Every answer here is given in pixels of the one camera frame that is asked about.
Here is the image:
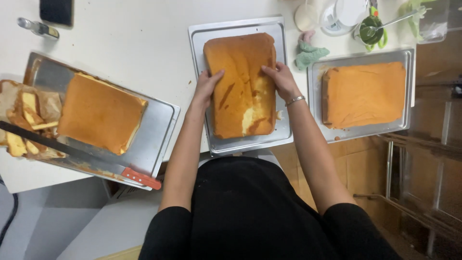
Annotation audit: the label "trimmed orange sponge cake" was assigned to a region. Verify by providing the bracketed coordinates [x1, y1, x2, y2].
[57, 72, 148, 156]

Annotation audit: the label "black rectangular pad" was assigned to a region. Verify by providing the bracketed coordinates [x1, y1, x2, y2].
[39, 0, 74, 27]

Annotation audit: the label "patchy brown sponge cake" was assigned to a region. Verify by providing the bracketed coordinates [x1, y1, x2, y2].
[203, 32, 277, 139]

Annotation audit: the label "square metal baking tray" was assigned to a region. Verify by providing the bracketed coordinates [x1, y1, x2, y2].
[307, 48, 415, 144]

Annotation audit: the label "silver bracelet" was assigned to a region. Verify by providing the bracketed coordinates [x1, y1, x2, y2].
[285, 95, 306, 107]

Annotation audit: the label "brown baking paper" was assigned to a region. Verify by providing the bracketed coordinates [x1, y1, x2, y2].
[0, 79, 67, 160]

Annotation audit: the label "metal rack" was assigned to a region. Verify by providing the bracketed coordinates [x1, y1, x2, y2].
[353, 72, 462, 259]

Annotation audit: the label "person's left hand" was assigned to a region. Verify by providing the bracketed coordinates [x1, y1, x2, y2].
[194, 69, 225, 110]

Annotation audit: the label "metal spoon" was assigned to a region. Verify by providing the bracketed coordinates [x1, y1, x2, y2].
[365, 9, 420, 38]

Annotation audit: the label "smooth orange sponge cake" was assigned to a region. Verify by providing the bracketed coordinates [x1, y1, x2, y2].
[321, 61, 407, 130]

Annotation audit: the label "black cable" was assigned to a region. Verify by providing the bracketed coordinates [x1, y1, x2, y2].
[0, 177, 19, 247]

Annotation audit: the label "green scissors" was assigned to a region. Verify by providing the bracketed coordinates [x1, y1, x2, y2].
[365, 6, 388, 52]

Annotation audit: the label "white kitchen scale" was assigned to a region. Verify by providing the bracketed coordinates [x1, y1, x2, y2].
[320, 0, 369, 37]

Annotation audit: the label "clear plastic container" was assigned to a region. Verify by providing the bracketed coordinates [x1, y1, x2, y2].
[415, 0, 462, 45]

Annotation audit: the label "green and pink cloth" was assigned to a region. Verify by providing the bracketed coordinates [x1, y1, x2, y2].
[295, 30, 330, 71]

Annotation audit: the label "cream round lid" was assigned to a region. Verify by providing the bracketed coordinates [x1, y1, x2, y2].
[294, 3, 318, 32]

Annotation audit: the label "large metal baking tray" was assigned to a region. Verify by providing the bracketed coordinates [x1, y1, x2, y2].
[22, 52, 181, 191]

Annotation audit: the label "small glass bottle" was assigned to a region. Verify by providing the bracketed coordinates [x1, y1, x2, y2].
[17, 17, 60, 40]

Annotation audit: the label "heap of cake trimmings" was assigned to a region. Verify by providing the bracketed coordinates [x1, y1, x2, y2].
[0, 91, 60, 158]

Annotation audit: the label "person's black clothing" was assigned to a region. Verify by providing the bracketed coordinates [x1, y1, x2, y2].
[138, 156, 403, 260]

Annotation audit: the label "person's right hand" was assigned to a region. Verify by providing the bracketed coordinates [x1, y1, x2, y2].
[261, 62, 302, 103]

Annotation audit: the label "long knife with red handle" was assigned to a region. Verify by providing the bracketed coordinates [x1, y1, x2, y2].
[0, 121, 162, 191]

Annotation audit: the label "small metal baking tray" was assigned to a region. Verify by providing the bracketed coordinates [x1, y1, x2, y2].
[188, 15, 294, 156]

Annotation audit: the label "green mug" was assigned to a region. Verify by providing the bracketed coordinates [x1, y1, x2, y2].
[354, 15, 385, 47]

